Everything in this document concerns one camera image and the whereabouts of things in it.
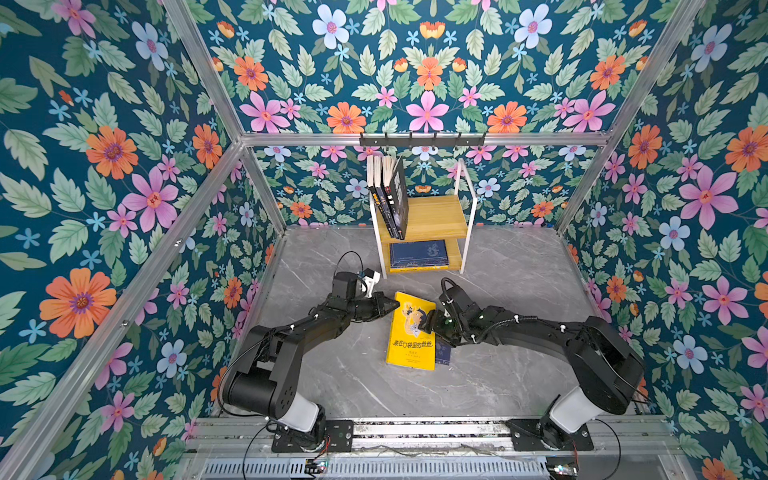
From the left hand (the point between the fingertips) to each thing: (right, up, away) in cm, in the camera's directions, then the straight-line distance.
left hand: (402, 299), depth 84 cm
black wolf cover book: (-2, +29, -2) cm, 30 cm away
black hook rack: (+6, +48, +8) cm, 49 cm away
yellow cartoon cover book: (+2, -13, 0) cm, 13 cm away
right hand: (+6, -9, +2) cm, 11 cm away
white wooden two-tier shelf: (+14, +24, +10) cm, 30 cm away
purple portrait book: (-5, +28, -8) cm, 29 cm away
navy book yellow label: (+5, +13, +17) cm, 22 cm away
